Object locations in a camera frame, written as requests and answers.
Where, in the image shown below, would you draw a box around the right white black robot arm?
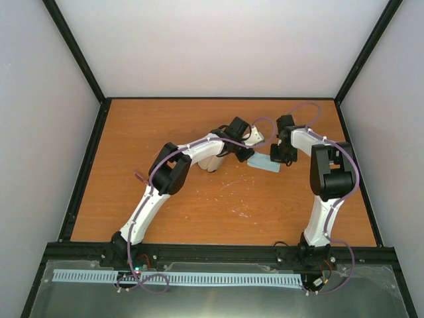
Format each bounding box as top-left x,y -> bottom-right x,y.
270,115 -> 359,268

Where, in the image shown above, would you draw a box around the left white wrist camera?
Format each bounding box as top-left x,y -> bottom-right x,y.
242,126 -> 265,146

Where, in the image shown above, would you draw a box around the black enclosure frame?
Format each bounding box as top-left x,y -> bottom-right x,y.
19,0 -> 419,318

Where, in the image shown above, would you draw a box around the light blue slotted cable duct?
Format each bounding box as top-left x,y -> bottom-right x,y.
51,269 -> 302,289

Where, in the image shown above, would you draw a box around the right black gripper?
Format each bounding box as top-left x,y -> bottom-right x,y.
270,144 -> 297,164

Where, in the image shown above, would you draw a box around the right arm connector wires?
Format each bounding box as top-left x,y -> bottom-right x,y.
311,258 -> 333,289

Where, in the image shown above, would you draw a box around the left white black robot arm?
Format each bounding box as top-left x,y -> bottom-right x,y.
111,117 -> 263,267

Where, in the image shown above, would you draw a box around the black aluminium mounting rail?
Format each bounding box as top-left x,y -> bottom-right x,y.
41,242 -> 400,271

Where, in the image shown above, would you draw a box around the light blue cleaning cloth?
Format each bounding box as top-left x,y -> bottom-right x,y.
247,152 -> 280,173

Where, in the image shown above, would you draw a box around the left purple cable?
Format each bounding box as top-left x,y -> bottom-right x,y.
117,117 -> 278,295

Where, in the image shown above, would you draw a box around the plaid brown glasses case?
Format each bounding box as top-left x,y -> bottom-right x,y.
197,156 -> 225,173

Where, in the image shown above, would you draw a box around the pink transparent sunglasses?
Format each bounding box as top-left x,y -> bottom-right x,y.
132,150 -> 160,185

